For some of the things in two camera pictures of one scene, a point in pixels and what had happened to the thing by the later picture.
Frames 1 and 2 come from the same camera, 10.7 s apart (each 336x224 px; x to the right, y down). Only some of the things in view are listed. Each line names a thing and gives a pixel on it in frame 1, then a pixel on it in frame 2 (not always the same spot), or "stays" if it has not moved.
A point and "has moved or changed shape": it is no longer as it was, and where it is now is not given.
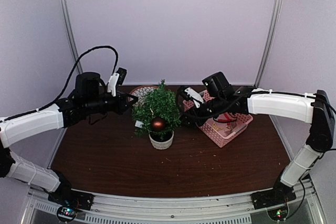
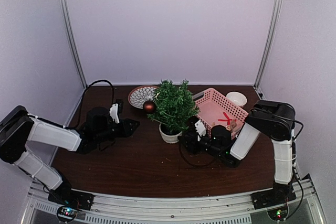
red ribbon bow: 228,119 stays
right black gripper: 192,118 to 192,142
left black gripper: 121,106 to 125,130
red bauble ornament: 158,124 to 149,106
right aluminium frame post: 277,9 stays
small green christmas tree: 158,102 has moved or changed shape
